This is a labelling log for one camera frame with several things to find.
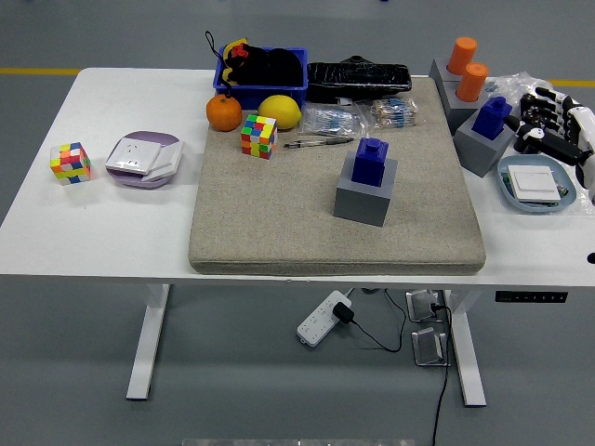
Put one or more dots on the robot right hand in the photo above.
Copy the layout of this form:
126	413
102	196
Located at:
583	135

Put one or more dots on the blue seal stamp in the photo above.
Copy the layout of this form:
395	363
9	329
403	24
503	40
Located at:
368	162
491	118

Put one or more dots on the grey square-hole seal holder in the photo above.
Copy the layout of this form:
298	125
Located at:
360	206
479	153

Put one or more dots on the orange cylinder seal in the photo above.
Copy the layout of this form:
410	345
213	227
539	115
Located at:
471	83
461	56

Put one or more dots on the grey round-hole seal holder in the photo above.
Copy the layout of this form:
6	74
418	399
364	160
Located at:
453	100
437	69

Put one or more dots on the light blue tray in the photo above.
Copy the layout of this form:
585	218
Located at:
564	174

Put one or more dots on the black table control panel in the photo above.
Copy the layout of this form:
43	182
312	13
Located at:
530	297

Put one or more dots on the clear bag of resistors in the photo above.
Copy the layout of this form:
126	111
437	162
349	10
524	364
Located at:
330	121
392	114

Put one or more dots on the metal foot pedal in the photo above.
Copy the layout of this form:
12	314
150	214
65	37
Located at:
427	346
420	306

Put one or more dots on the white table leg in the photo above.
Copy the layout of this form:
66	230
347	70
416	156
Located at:
467	353
146	344

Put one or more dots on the dark ballpoint pen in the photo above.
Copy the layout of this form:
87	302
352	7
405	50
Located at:
325	141

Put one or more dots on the black plug adapter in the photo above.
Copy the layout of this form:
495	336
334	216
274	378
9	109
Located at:
343	312

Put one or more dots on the yellow lemon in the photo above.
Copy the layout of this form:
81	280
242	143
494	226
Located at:
280	111

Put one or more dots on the grey-brown mat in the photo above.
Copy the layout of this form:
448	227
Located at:
279	218

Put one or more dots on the white power strip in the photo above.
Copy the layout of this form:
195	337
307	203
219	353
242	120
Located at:
321	320

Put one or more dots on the multicolour puzzle cube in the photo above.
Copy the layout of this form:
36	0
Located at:
70	163
258	137

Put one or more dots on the blue plastic bin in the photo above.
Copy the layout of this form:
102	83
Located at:
260	95

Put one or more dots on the orange fruit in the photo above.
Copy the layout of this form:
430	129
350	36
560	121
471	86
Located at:
224	114

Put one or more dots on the purple tray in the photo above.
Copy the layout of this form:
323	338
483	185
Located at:
149	135

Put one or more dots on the white wall socket panel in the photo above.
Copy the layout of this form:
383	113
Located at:
132	155

